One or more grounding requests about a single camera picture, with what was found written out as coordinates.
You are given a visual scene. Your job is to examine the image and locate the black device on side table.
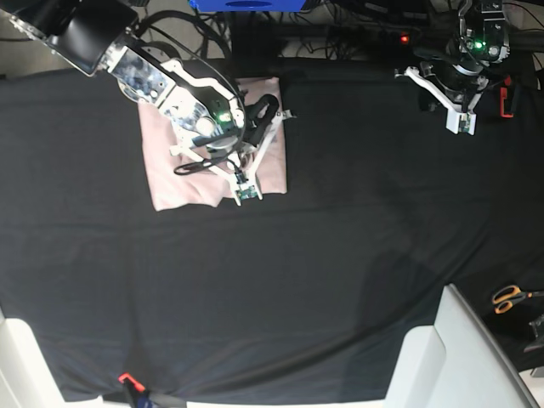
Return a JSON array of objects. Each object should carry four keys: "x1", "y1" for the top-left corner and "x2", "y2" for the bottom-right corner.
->
[{"x1": 524, "y1": 314, "x2": 544, "y2": 353}]

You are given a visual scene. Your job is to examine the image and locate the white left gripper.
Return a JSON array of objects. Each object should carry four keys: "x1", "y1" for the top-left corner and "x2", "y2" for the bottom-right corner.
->
[{"x1": 394, "y1": 61, "x2": 489, "y2": 135}]

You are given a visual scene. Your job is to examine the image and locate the white chair right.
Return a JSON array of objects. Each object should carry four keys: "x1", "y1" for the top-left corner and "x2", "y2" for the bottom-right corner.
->
[{"x1": 383, "y1": 284, "x2": 539, "y2": 408}]

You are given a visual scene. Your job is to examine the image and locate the orange handled scissors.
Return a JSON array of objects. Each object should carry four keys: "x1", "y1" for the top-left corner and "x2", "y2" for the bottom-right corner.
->
[{"x1": 491, "y1": 285, "x2": 543, "y2": 315}]

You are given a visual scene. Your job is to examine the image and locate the pink T-shirt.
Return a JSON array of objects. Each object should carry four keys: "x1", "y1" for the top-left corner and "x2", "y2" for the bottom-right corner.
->
[{"x1": 138, "y1": 77, "x2": 292, "y2": 212}]

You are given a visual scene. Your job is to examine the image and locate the white chair left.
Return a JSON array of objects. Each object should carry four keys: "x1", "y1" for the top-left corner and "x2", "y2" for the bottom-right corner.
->
[{"x1": 1, "y1": 316, "x2": 104, "y2": 408}]

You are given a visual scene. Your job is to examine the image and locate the red black clamp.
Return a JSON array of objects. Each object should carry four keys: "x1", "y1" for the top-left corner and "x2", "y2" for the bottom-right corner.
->
[{"x1": 499, "y1": 76, "x2": 520, "y2": 119}]

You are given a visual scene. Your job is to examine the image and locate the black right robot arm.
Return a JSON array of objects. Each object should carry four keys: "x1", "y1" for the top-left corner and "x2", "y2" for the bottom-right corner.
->
[{"x1": 1, "y1": 1, "x2": 290, "y2": 211}]

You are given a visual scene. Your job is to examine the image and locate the black table cloth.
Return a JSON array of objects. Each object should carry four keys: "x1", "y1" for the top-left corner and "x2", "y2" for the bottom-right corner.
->
[{"x1": 1, "y1": 62, "x2": 543, "y2": 405}]

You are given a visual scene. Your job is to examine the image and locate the blue plastic box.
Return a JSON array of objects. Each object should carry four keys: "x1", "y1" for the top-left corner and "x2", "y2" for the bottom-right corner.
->
[{"x1": 189, "y1": 0, "x2": 306, "y2": 12}]

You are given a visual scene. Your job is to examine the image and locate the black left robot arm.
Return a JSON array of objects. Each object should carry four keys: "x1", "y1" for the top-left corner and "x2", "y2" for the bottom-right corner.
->
[{"x1": 394, "y1": 1, "x2": 510, "y2": 135}]

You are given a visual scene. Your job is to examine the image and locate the orange blue bottom clamp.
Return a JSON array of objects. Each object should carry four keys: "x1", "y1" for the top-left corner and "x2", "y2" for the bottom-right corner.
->
[{"x1": 117, "y1": 372, "x2": 188, "y2": 408}]

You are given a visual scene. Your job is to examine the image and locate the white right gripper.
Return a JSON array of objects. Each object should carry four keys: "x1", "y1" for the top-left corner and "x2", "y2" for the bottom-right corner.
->
[{"x1": 169, "y1": 93, "x2": 292, "y2": 205}]

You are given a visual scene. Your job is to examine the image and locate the white chair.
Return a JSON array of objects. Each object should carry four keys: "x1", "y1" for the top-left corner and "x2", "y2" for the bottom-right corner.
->
[
  {"x1": 383, "y1": 284, "x2": 539, "y2": 408},
  {"x1": 1, "y1": 316, "x2": 104, "y2": 408}
]

